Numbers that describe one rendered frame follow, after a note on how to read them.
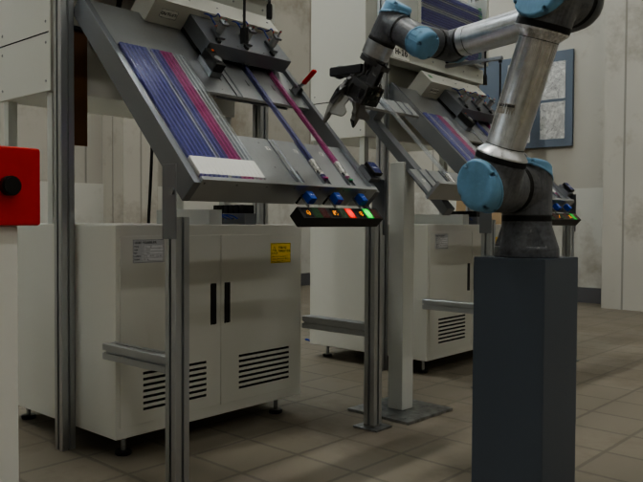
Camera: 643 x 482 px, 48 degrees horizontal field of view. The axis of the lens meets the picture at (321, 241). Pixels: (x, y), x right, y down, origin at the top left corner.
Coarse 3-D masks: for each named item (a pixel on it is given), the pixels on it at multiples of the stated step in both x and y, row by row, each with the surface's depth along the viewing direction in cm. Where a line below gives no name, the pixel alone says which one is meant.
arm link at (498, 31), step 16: (496, 16) 176; (512, 16) 171; (592, 16) 155; (448, 32) 186; (464, 32) 182; (480, 32) 178; (496, 32) 175; (512, 32) 172; (448, 48) 186; (464, 48) 183; (480, 48) 181
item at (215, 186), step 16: (208, 176) 168; (208, 192) 171; (224, 192) 175; (240, 192) 179; (256, 192) 182; (272, 192) 186; (288, 192) 190; (304, 192) 195; (320, 192) 199; (352, 192) 209; (368, 192) 214
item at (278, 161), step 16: (256, 144) 197; (272, 144) 202; (288, 144) 207; (304, 144) 213; (256, 160) 191; (272, 160) 196; (288, 160) 201; (304, 160) 207; (320, 160) 212; (272, 176) 190; (288, 176) 195; (304, 176) 200; (320, 176) 204; (336, 176) 211; (352, 176) 217
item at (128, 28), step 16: (112, 16) 200; (128, 16) 205; (112, 32) 194; (128, 32) 199; (144, 32) 205; (160, 32) 210; (176, 32) 216; (160, 48) 203; (176, 48) 209; (192, 48) 215; (192, 64) 208; (208, 80) 206; (224, 80) 212; (240, 80) 218; (272, 80) 231; (288, 80) 239; (224, 96) 207; (240, 96) 211; (256, 96) 218; (272, 96) 224
